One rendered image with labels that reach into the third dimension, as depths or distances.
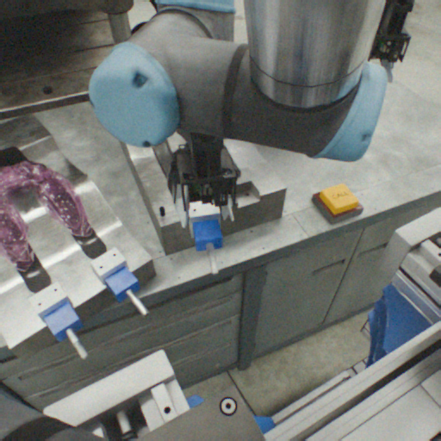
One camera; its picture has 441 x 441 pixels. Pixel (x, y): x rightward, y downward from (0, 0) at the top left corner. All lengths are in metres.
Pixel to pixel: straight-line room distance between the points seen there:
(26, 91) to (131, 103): 1.10
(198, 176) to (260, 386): 1.11
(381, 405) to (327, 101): 0.37
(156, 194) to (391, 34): 0.56
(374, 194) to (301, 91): 0.71
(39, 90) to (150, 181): 0.69
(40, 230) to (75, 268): 0.10
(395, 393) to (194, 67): 0.42
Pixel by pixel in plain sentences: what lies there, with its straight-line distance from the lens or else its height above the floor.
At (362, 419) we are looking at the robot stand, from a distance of 0.51.
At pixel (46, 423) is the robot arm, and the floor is 1.22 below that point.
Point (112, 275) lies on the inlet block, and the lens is 0.68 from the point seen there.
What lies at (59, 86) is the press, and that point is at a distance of 1.38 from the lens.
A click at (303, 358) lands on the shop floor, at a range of 1.55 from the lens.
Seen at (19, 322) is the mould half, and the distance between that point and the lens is 0.70.
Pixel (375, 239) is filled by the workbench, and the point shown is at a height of 0.58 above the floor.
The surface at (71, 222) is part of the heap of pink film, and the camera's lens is 0.75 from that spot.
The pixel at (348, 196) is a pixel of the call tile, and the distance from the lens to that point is 0.86.
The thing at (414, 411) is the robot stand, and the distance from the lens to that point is 0.53.
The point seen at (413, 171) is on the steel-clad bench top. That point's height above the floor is 0.80.
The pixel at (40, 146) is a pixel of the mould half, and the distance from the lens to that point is 0.93.
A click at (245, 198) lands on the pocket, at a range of 0.77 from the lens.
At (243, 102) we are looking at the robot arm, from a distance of 0.29.
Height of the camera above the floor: 1.41
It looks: 49 degrees down
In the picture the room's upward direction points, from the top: straight up
